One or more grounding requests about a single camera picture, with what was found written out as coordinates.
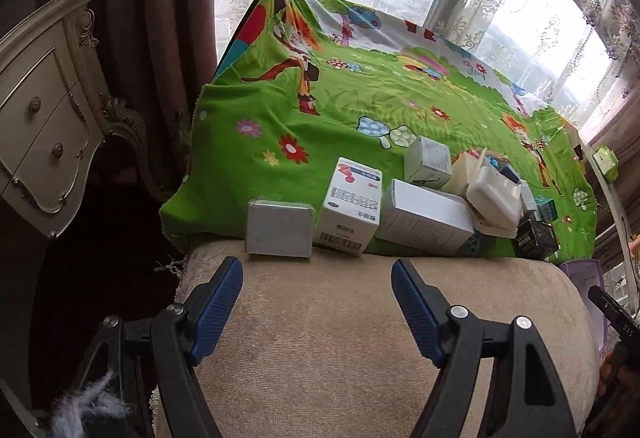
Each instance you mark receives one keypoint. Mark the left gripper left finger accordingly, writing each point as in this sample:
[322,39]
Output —
[161,353]

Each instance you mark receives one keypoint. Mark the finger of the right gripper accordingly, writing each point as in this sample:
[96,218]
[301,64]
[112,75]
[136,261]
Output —
[622,323]

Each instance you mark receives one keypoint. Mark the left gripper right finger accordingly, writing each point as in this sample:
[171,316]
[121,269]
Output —
[525,395]

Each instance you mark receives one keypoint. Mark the grey text box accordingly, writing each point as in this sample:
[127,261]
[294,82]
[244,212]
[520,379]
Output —
[279,229]

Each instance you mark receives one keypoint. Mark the long white carton box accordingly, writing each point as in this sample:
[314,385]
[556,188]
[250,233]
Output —
[424,219]

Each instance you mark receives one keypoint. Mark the purple white cardboard box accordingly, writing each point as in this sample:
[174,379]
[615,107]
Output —
[584,274]

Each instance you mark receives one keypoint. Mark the black small box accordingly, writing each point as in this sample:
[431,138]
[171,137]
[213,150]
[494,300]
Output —
[535,240]

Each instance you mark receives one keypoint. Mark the teal small box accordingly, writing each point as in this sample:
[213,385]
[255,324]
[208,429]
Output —
[546,210]

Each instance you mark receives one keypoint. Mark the white curved shelf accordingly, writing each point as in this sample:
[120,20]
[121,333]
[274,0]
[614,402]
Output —
[622,230]

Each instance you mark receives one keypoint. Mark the green tissue pack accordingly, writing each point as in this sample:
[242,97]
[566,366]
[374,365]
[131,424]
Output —
[607,163]

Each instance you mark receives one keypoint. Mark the white plastic case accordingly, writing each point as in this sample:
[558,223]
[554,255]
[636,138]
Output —
[496,201]

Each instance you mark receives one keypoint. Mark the white red blue medicine box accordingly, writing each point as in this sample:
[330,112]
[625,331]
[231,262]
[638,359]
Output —
[350,213]

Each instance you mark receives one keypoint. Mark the white cube box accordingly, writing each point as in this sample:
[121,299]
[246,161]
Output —
[427,163]

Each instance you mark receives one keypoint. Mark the cream ornate nightstand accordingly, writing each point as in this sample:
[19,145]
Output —
[56,111]

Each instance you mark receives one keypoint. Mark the green cartoon print cloth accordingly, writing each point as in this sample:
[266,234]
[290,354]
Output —
[304,83]

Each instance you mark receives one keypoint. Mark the brown drape curtain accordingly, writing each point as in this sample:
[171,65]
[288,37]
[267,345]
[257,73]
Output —
[150,42]

